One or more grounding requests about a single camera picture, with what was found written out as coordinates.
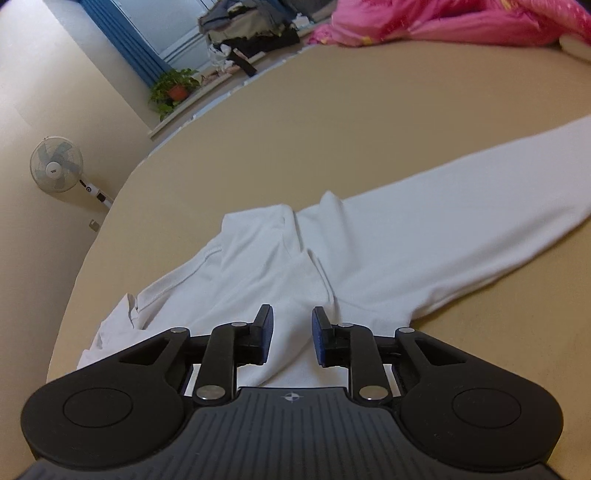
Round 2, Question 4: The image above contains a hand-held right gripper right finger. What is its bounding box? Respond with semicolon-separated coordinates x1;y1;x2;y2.
311;305;467;408

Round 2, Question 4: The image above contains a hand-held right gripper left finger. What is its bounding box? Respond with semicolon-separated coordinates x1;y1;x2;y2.
117;304;275;408

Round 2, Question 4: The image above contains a white garment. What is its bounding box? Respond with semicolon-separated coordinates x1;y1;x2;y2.
76;113;591;388

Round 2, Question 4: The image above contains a pile of dark clothes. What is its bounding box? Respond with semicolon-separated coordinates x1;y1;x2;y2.
198;0;308;77

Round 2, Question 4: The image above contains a beige bed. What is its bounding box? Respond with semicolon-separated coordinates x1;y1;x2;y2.
46;32;591;480

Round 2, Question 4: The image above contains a potted green plant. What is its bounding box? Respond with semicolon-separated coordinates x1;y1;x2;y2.
148;68;201;121

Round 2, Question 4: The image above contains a white standing fan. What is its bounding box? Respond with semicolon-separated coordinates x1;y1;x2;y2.
30;136;114;210

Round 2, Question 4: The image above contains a blue curtain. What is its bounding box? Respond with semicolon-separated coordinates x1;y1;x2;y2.
78;0;171;88

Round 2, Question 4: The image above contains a pink quilt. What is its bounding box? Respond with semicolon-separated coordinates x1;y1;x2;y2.
307;0;591;49

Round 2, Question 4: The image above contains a white pillow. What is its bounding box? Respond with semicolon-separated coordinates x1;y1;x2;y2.
558;34;591;61

